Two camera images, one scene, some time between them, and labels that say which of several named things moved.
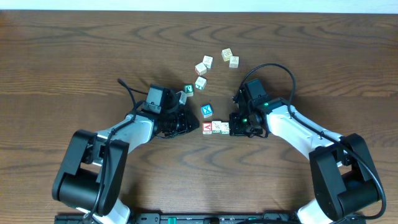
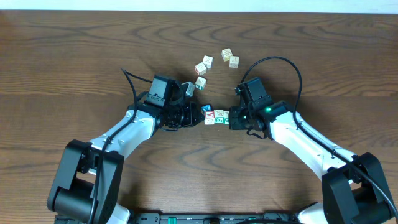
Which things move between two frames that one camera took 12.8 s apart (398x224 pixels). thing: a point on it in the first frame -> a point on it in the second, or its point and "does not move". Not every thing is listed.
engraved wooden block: (225, 127) -> (226, 117)
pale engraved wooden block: (234, 62) does not move
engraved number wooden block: (216, 126) -> (219, 116)
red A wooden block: (207, 127) -> (209, 116)
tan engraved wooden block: (226, 54) does not move
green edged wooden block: (201, 83) does not move
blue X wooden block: (207, 110) does not move
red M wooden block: (201, 68) does not move
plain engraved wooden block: (209, 61) does not move
